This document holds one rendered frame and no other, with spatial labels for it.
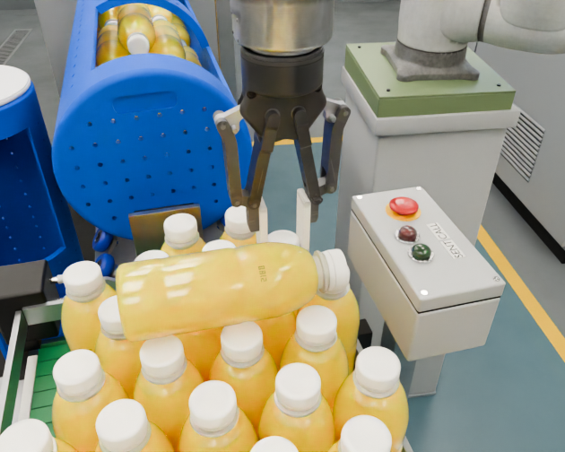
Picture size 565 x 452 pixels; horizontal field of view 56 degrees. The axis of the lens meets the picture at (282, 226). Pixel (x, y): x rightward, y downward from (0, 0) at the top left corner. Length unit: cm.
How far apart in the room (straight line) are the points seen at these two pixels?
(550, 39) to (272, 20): 80
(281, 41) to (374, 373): 29
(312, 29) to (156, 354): 31
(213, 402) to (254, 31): 30
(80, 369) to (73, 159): 37
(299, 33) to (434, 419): 153
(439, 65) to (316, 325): 83
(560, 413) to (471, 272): 141
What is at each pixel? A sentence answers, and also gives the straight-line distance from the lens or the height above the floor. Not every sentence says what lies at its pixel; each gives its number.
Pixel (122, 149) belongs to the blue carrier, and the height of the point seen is 113.
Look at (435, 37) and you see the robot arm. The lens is 122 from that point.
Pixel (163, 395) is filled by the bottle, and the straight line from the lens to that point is 52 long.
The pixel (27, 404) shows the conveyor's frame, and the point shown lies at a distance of 79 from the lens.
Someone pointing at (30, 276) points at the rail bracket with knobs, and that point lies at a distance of 80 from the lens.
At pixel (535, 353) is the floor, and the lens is 214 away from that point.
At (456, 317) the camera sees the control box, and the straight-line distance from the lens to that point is 62.
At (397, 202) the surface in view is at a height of 111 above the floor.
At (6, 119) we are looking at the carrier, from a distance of 128.
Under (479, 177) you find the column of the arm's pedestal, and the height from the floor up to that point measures 83.
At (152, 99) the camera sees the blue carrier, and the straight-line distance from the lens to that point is 76.
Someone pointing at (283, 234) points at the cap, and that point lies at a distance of 62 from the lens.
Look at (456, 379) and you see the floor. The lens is 196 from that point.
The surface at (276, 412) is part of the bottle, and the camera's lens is 49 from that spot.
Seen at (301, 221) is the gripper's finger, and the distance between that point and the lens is 59.
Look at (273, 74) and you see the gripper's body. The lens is 48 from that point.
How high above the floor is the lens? 149
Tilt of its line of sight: 37 degrees down
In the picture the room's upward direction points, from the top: straight up
